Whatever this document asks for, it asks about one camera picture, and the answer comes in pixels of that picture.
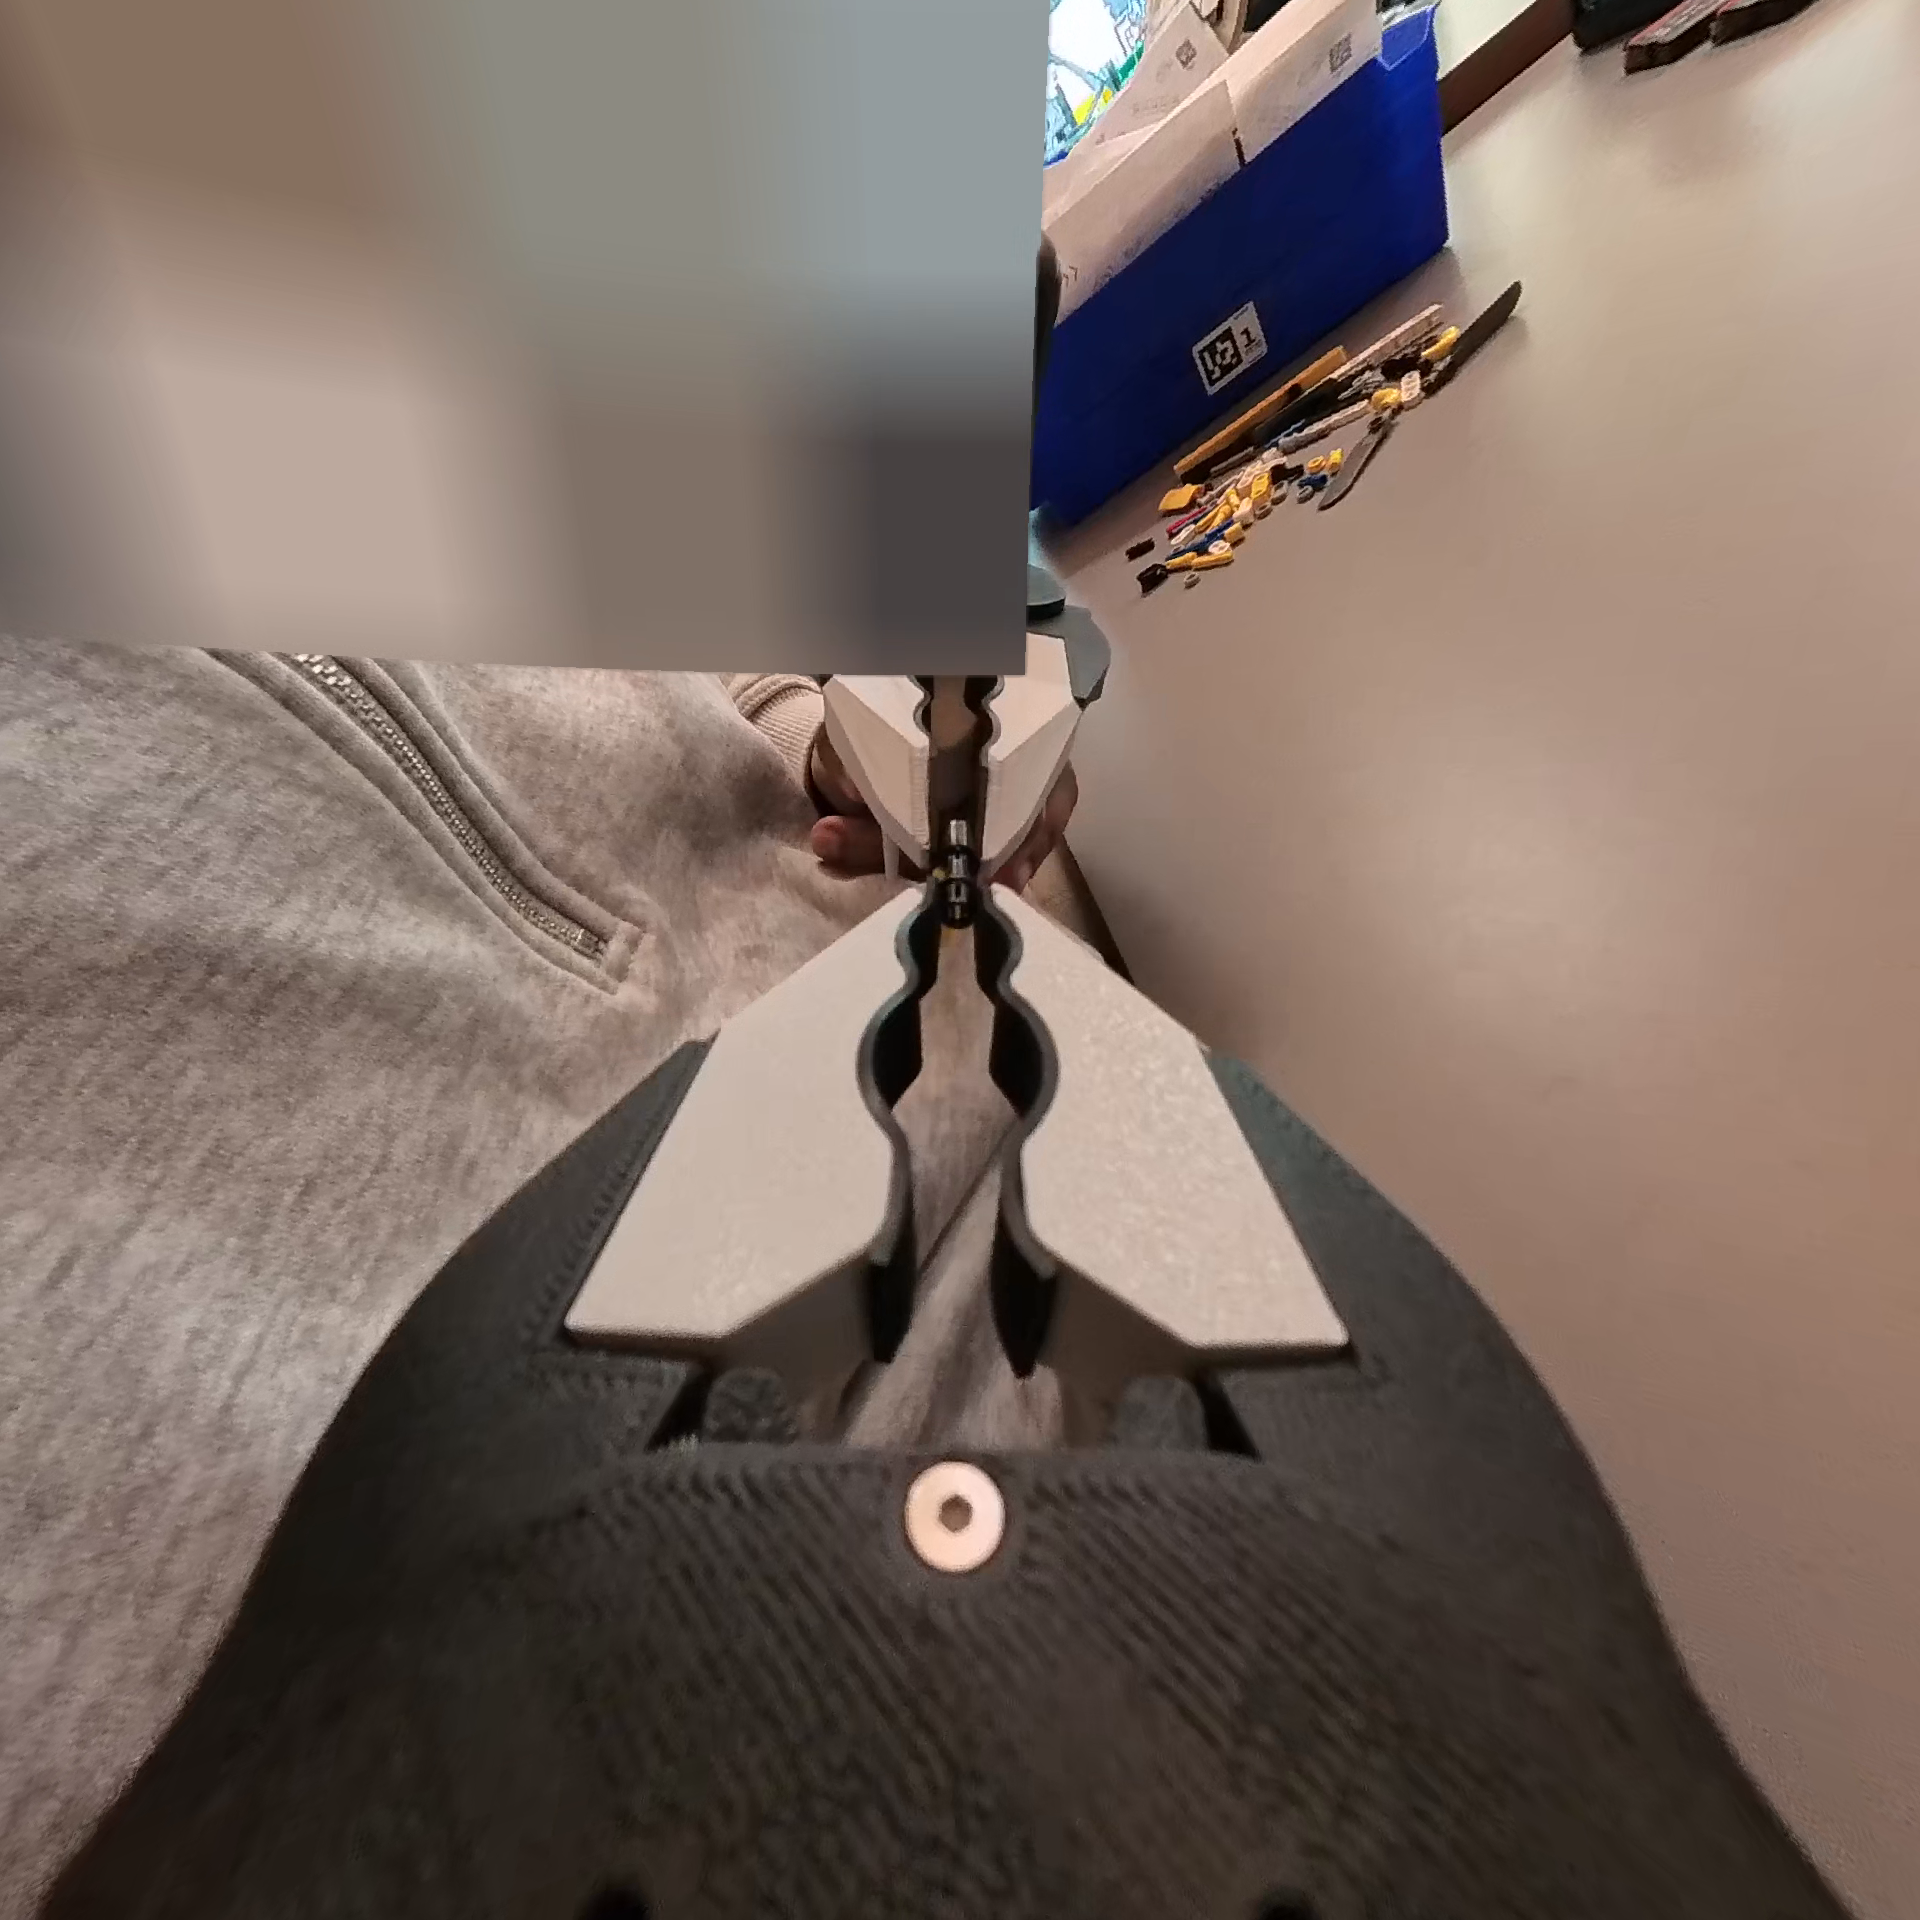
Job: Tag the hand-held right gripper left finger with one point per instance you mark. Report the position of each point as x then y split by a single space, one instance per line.
750 1170

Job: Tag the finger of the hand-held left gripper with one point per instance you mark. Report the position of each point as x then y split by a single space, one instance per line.
1037 751
879 743

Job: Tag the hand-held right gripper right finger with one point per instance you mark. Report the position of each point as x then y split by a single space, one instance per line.
1170 1185

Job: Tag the black lego pin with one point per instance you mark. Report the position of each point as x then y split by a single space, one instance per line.
957 849

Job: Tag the person's left forearm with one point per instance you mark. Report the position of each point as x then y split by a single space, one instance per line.
774 713

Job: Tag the pile of loose lego pieces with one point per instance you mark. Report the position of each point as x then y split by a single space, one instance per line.
1289 451

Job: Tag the person's left hand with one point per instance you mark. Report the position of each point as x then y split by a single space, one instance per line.
848 826

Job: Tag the person's grey sweatshirt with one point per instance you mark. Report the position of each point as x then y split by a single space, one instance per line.
301 1050

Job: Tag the blue plastic bin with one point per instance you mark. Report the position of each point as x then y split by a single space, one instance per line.
1275 224

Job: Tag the pile of white paper bags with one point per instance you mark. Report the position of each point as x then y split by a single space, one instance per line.
1184 120

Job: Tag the small black battery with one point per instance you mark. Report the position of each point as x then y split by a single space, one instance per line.
1747 13
1674 41

